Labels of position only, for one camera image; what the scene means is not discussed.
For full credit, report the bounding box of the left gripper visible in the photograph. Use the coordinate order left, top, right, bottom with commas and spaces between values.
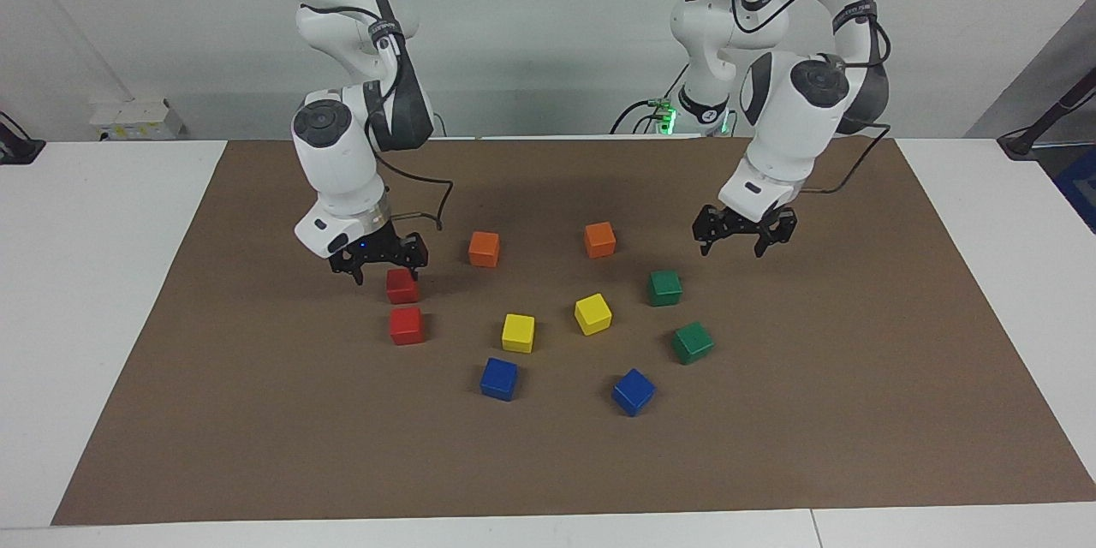
692, 205, 799, 259

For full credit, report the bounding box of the white socket box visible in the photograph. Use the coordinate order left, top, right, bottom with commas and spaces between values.
89, 98, 186, 141

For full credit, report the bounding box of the red block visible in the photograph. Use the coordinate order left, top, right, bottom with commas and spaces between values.
389, 307, 426, 347
385, 267, 421, 306

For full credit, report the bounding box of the black stand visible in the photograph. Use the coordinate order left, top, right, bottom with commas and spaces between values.
997, 67, 1096, 160
0, 110, 46, 166

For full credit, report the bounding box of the yellow block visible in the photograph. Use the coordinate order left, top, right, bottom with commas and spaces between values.
501, 313, 537, 354
573, 292, 614, 337

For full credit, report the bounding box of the blue block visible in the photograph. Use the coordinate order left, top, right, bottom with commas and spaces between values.
479, 356, 520, 402
611, 367, 658, 418

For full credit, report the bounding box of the green block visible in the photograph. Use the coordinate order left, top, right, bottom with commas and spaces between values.
646, 269, 685, 308
670, 320, 716, 366

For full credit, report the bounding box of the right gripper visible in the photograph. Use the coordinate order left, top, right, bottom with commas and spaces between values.
329, 221, 429, 286

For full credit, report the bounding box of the orange block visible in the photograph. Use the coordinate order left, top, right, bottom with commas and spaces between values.
583, 221, 618, 259
468, 230, 502, 269

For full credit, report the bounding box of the black cable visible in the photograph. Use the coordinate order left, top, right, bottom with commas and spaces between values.
610, 64, 691, 136
801, 124, 893, 194
366, 124, 455, 232

